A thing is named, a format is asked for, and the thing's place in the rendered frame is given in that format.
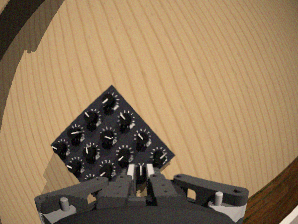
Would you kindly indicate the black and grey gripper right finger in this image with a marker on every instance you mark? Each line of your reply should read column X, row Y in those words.
column 228, row 199

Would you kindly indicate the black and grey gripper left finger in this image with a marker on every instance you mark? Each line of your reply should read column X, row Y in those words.
column 58, row 204

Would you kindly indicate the black knob box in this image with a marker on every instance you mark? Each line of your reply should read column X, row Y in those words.
column 131, row 138

